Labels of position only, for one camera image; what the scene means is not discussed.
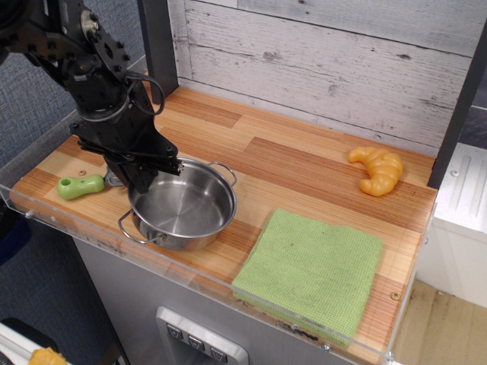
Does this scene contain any white appliance right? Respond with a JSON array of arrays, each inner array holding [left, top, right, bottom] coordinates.
[[416, 143, 486, 307]]

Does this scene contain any dark grey left post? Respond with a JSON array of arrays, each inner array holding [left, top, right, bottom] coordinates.
[[137, 0, 179, 103]]

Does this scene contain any silver dispenser panel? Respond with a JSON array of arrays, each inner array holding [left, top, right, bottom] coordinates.
[[155, 306, 250, 365]]

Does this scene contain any dark grey post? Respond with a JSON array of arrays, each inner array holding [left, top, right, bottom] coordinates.
[[137, 0, 179, 103], [428, 24, 486, 189]]

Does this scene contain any orange plastic croissant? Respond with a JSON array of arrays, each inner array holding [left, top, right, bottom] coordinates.
[[348, 147, 403, 197]]

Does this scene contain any green cloth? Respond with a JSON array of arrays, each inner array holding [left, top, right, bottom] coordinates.
[[232, 209, 383, 347]]

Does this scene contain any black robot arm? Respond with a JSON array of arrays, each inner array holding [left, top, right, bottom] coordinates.
[[1, 1, 183, 194]]

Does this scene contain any stainless steel pot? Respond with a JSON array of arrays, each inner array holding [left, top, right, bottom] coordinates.
[[118, 157, 238, 251]]

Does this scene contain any clear acrylic guard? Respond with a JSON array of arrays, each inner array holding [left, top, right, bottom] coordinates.
[[0, 56, 438, 365]]

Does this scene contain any dark grey right post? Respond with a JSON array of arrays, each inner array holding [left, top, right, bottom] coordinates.
[[428, 24, 486, 189]]

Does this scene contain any black cable loop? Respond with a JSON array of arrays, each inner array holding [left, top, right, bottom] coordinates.
[[125, 71, 167, 117]]

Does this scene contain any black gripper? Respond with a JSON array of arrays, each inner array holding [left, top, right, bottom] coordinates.
[[69, 85, 183, 194]]

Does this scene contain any green handled grey spatula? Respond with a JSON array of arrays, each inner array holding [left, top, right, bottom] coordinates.
[[56, 170, 123, 200]]

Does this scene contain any yellow black object corner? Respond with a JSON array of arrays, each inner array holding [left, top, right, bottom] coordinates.
[[0, 334, 68, 365]]

